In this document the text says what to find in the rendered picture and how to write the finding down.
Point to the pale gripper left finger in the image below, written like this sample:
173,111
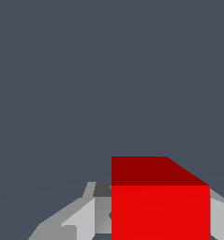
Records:
85,215

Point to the red cube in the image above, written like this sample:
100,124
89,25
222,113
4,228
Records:
160,209

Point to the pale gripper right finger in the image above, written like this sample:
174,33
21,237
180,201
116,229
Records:
221,218

